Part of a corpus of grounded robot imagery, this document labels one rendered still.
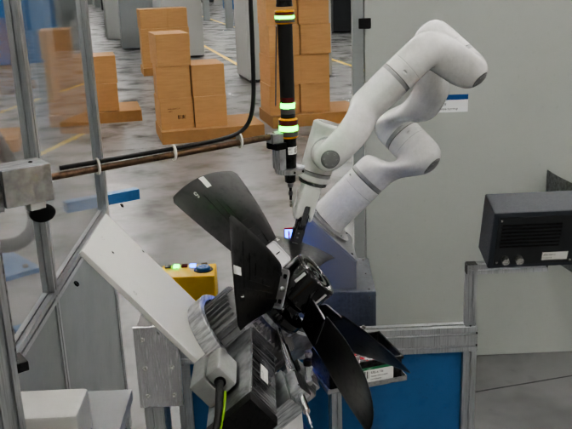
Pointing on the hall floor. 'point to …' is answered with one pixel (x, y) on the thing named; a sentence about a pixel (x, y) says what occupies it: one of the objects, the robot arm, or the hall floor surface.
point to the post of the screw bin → (334, 411)
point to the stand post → (154, 418)
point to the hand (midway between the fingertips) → (297, 235)
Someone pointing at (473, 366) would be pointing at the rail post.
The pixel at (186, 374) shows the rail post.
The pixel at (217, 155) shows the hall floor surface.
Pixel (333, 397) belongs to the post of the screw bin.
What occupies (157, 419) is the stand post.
